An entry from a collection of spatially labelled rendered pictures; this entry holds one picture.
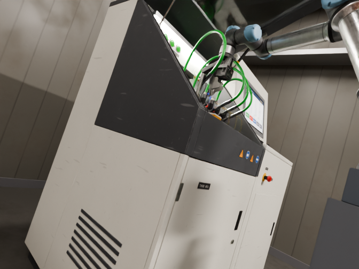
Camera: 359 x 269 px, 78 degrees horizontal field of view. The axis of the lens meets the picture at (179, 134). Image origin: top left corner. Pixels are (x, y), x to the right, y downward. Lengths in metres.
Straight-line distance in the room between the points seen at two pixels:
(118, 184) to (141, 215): 0.17
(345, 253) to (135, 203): 0.62
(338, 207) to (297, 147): 2.23
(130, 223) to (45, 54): 2.00
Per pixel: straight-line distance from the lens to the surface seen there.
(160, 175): 0.75
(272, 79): 3.32
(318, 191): 2.88
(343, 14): 0.94
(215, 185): 0.91
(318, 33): 1.13
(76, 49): 2.65
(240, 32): 1.19
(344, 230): 0.77
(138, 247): 0.81
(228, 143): 0.92
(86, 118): 1.22
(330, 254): 0.78
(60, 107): 2.58
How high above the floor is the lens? 0.80
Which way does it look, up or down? 4 degrees up
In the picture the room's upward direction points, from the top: 18 degrees clockwise
